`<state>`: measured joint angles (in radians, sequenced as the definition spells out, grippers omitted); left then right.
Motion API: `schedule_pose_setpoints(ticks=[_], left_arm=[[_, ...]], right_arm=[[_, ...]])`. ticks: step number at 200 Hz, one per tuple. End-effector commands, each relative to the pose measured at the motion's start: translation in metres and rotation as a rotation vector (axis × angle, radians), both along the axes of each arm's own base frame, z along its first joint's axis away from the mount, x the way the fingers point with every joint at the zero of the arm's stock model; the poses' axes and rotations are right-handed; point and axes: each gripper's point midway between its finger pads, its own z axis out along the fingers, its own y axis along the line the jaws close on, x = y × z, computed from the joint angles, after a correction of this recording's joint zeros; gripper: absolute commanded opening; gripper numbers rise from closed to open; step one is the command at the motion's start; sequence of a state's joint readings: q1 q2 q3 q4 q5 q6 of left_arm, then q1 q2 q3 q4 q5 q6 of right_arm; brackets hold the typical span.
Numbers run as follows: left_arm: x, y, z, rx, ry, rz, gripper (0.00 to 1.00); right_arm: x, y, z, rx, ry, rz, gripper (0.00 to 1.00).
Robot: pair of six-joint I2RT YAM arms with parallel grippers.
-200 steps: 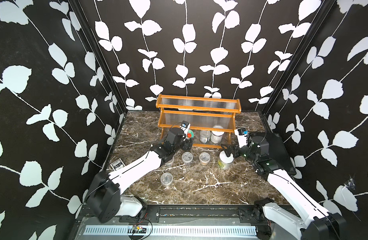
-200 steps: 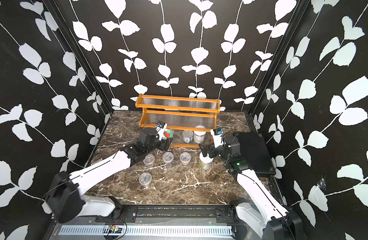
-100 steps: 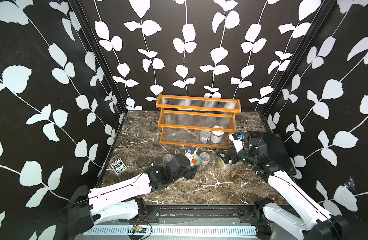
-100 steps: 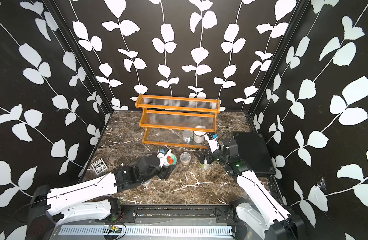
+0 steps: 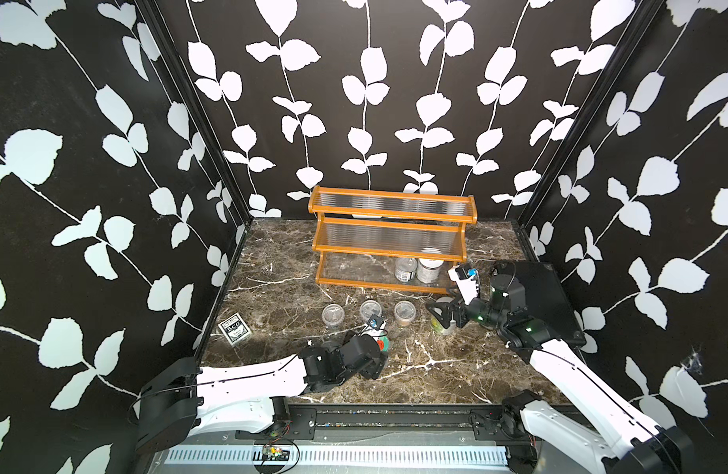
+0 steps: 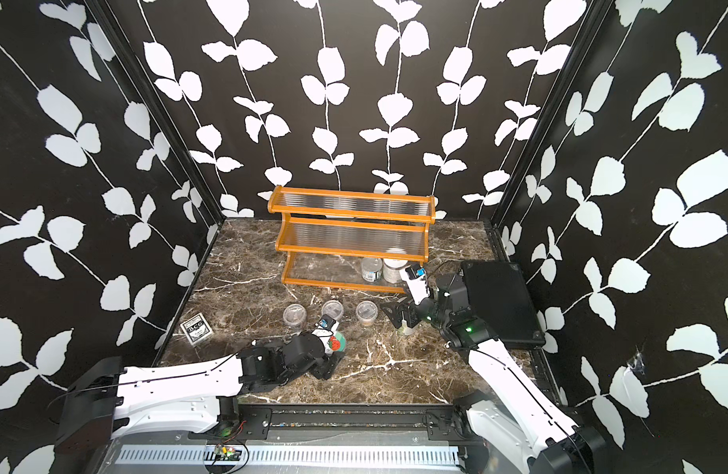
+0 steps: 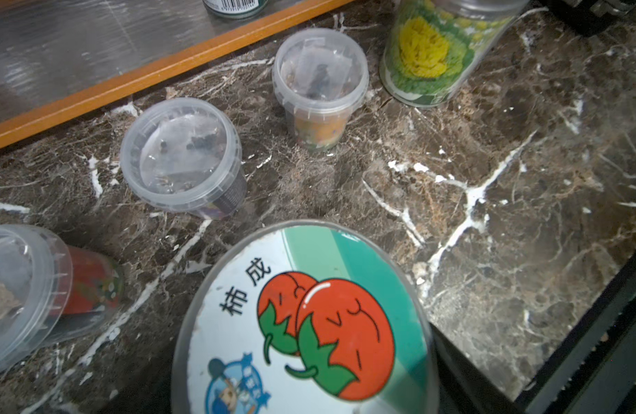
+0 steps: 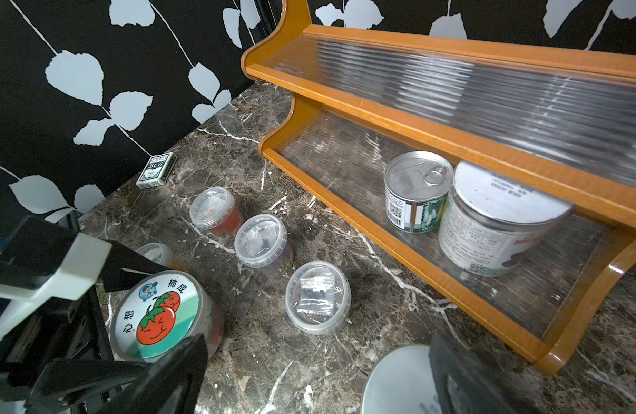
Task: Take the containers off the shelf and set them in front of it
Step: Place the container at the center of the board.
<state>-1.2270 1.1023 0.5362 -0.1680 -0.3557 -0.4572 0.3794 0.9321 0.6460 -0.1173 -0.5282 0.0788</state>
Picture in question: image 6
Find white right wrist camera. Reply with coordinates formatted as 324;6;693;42
399;263;431;305

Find orange wooden three-tier shelf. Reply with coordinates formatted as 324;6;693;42
267;186;436;294

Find white slotted cable duct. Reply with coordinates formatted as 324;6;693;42
115;444;462;469

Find large white labelled jar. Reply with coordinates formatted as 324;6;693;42
382;258;408;284

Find large white jar green label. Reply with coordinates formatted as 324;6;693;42
399;320;414;336

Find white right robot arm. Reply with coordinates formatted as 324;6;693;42
383;265;609;473

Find black hard case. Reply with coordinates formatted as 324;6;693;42
461;260;546;350

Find clear seed jar orange contents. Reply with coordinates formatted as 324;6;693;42
355;300;379;327

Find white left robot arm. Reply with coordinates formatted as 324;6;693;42
54;329;346;454

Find clear seed jar dark contents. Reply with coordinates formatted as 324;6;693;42
322;299;344;321

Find clear seed jar purple label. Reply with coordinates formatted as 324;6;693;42
283;303;307;330

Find red white labelled jar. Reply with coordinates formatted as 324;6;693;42
326;332;347;354

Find small metal pull-tab can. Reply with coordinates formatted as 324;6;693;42
361;257;383;282

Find playing card box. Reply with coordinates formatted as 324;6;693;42
180;313;214;346

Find small circuit board with wires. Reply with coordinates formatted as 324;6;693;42
213;446;243;464

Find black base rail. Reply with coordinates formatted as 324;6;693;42
224;404;478;442

